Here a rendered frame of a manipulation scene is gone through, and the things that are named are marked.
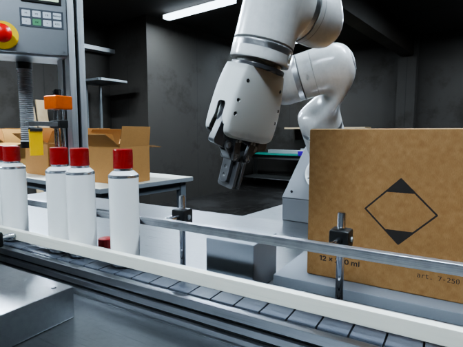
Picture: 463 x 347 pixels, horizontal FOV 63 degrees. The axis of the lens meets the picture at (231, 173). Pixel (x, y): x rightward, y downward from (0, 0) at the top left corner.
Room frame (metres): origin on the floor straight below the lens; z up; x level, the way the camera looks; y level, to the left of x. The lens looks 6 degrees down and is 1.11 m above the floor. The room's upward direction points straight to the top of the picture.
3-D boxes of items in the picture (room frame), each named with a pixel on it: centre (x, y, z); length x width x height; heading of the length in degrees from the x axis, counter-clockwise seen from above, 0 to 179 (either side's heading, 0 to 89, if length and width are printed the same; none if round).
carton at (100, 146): (2.64, 0.79, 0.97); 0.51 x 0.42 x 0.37; 148
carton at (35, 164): (3.11, 1.46, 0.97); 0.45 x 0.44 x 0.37; 145
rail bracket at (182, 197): (0.69, 0.10, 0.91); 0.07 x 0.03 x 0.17; 149
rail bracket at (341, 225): (0.54, -0.15, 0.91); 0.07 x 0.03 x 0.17; 149
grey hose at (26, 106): (0.97, 0.51, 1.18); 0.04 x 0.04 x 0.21
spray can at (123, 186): (0.66, 0.19, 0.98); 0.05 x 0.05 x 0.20
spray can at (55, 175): (0.74, 0.34, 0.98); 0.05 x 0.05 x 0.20
